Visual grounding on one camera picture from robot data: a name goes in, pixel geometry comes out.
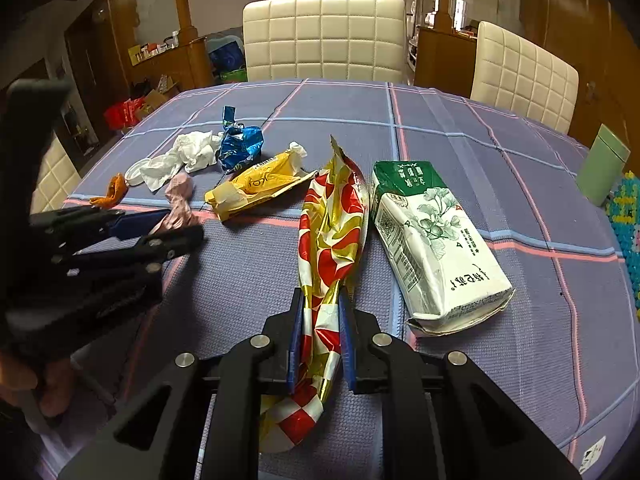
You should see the blue bag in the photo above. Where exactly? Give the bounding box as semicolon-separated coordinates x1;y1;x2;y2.
207;34;246;73

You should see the cardboard box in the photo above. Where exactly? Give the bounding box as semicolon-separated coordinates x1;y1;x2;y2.
135;87;171;116

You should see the person's left hand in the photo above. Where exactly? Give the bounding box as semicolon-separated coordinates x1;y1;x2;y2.
0;352;76;418

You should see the red bag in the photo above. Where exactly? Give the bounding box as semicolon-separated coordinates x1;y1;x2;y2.
104;99;143;130

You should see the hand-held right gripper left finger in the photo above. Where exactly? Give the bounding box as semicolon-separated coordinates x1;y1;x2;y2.
57;287;306;480

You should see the yellow snack wrapper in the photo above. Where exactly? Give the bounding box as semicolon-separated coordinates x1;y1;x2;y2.
204;142;318;222

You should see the green cup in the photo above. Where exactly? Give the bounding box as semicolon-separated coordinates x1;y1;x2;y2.
575;124;632;207

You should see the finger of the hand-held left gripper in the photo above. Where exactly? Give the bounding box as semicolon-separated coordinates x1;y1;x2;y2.
29;207;173;250
51;224;207;282

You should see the colourful beaded tissue box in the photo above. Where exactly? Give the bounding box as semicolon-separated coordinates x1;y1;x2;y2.
602;170;640;311

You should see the cream quilted dining chair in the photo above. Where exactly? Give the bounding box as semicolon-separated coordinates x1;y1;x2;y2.
470;21;580;136
30;132;83;216
242;0;407;83

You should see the white crumpled tissue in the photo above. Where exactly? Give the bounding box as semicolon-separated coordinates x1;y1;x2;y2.
139;130;226;192

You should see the green and white carton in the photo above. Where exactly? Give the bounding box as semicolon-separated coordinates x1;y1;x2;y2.
367;159;516;338

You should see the colourful woven bag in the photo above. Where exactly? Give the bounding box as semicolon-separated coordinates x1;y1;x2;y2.
218;64;249;84

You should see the red and gold foil wrapper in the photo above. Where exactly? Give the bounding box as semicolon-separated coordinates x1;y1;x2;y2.
260;135;371;453

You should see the blue crumpled wrapper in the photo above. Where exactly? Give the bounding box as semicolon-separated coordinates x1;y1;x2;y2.
218;106;265;173

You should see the glossy wooden door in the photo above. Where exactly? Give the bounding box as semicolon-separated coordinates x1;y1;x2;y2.
520;0;636;141

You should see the small white cloth tag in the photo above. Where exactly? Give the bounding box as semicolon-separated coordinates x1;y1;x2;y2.
581;435;607;463

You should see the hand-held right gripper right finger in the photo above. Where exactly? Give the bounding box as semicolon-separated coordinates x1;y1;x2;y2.
337;295;583;480

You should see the pink wrapper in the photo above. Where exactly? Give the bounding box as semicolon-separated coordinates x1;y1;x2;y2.
147;174;201;236

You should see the wooden partition cabinet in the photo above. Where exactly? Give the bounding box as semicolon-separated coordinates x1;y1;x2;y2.
122;35;216;93
414;25;481;96

